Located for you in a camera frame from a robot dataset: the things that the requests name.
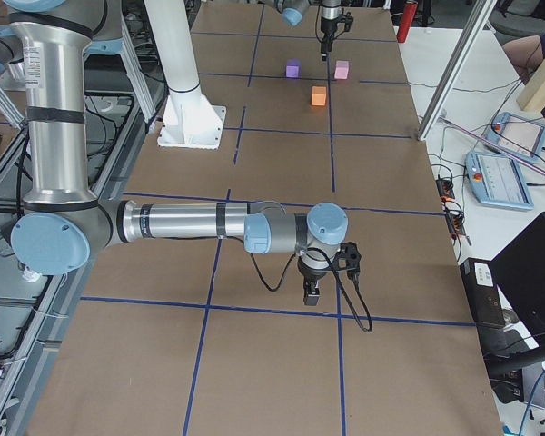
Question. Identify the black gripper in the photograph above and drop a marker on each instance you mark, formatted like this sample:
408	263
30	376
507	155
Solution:
328	26
309	274

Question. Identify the orange foam block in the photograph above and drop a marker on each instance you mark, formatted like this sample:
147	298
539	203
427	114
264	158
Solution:
319	96

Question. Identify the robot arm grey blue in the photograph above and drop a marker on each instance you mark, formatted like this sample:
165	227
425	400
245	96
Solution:
65	223
293	11

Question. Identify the pink foam block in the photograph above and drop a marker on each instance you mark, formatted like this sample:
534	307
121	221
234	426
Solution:
341	71

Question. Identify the purple foam block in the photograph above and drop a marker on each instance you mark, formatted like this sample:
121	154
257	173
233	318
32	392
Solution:
292	68

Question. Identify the red cylinder tube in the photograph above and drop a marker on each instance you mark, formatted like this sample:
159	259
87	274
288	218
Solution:
408	13

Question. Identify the orange black connector strip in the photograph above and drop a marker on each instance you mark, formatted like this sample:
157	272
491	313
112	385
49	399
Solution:
453	211

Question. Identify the black box device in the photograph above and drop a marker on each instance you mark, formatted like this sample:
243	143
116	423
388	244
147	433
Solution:
482	293

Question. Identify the near blue teach pendant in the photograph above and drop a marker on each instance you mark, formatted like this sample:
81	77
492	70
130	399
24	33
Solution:
497	181

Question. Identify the blue teach pendant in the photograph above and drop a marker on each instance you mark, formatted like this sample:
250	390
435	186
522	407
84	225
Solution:
522	136
497	181

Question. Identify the far blue teach pendant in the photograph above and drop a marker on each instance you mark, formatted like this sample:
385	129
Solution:
522	136

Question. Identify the black laptop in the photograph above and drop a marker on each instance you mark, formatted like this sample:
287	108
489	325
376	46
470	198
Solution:
519	271

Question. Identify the aluminium frame post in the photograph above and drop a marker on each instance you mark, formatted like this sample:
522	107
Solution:
475	23

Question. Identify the white pedestal column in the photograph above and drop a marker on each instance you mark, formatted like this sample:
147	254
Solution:
189	119

